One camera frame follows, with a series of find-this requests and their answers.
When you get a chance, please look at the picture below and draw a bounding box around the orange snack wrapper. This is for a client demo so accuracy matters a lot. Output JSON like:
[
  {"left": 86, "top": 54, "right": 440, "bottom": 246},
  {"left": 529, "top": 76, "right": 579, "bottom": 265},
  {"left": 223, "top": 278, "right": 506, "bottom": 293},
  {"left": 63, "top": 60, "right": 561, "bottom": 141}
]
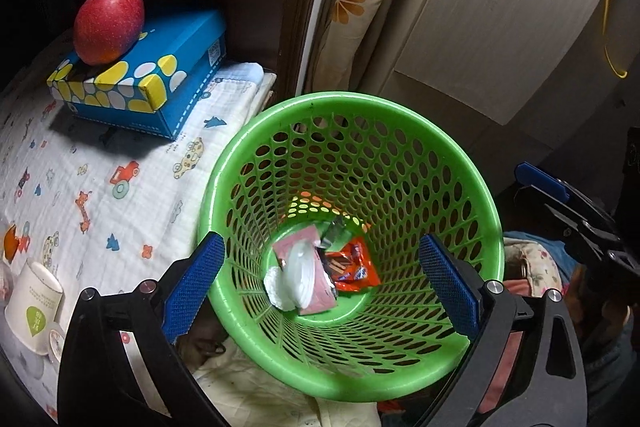
[{"left": 326, "top": 237, "right": 381, "bottom": 293}]

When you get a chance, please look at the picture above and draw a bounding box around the white paper cup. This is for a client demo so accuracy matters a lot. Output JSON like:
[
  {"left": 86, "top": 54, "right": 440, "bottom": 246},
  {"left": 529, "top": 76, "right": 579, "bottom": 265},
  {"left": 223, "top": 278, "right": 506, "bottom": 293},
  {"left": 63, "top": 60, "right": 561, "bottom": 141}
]
[{"left": 4, "top": 260, "right": 64, "bottom": 355}]

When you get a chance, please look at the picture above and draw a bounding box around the white round plastic lid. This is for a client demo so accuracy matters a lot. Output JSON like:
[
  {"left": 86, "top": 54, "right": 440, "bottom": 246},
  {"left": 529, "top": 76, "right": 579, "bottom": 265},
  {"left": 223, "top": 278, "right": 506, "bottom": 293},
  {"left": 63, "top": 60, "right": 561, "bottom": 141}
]
[{"left": 262, "top": 239, "right": 316, "bottom": 312}]

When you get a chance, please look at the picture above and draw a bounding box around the pink snack wrapper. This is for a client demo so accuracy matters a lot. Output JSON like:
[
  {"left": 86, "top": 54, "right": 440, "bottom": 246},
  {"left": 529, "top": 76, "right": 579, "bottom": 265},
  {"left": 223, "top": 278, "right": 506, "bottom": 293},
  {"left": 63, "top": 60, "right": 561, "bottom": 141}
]
[{"left": 264, "top": 225, "right": 336, "bottom": 315}]

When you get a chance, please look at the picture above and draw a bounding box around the clear round plastic lid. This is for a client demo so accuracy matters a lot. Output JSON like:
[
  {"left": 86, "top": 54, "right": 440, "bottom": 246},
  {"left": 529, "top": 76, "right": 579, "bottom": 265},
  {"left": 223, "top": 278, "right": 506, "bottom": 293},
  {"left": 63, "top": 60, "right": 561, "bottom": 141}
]
[{"left": 47, "top": 323, "right": 65, "bottom": 369}]

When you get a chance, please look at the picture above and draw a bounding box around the orange peel piece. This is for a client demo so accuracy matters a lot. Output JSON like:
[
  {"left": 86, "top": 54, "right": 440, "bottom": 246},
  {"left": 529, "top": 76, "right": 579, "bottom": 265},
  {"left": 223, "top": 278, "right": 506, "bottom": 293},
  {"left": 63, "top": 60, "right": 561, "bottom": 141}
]
[{"left": 3, "top": 225, "right": 20, "bottom": 265}]

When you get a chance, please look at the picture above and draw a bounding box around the right hand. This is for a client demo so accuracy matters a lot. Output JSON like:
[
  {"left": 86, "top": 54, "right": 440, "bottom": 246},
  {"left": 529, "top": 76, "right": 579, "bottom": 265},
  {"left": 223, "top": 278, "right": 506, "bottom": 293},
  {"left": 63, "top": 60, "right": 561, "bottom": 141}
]
[{"left": 564, "top": 265, "right": 638, "bottom": 365}]

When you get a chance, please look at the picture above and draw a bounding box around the floral fabric bundle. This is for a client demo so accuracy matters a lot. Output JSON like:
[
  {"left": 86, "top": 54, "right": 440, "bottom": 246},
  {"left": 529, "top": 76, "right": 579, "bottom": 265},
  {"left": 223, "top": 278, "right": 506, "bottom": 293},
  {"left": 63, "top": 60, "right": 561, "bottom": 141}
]
[{"left": 503, "top": 231, "right": 578, "bottom": 297}]

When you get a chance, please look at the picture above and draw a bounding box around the white printed blanket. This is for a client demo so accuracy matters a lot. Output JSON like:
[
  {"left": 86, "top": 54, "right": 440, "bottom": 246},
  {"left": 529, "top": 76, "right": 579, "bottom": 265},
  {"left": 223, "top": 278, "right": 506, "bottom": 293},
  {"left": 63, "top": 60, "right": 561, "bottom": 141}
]
[{"left": 0, "top": 60, "right": 278, "bottom": 423}]

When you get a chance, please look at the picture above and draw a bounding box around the green plastic mesh basket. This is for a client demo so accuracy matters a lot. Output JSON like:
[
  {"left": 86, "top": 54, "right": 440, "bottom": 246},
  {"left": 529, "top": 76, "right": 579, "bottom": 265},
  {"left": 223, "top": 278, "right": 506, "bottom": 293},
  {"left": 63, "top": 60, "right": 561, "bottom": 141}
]
[{"left": 196, "top": 91, "right": 506, "bottom": 403}]

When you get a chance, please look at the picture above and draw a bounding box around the grey wooden wardrobe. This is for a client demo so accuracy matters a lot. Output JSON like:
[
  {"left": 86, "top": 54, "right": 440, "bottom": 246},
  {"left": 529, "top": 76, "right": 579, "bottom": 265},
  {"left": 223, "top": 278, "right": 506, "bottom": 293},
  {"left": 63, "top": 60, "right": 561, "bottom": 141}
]
[{"left": 357, "top": 0, "right": 639, "bottom": 192}]

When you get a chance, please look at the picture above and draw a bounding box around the blue spotted tissue box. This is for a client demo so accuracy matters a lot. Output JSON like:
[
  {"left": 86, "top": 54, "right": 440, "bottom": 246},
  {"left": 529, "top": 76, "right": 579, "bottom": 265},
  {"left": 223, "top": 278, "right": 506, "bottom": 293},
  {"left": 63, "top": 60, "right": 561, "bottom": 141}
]
[{"left": 47, "top": 11, "right": 226, "bottom": 140}]

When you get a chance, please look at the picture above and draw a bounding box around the red apple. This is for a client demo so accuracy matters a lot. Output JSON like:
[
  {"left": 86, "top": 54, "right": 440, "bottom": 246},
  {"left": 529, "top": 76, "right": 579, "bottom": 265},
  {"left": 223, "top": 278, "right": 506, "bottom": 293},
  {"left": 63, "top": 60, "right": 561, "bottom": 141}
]
[{"left": 73, "top": 0, "right": 144, "bottom": 66}]

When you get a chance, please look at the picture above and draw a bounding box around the yellow cable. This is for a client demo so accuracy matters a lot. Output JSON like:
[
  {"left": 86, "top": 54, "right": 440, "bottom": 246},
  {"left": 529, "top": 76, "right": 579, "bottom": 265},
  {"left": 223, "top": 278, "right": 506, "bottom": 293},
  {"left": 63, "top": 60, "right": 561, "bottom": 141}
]
[{"left": 598, "top": 0, "right": 629, "bottom": 80}]

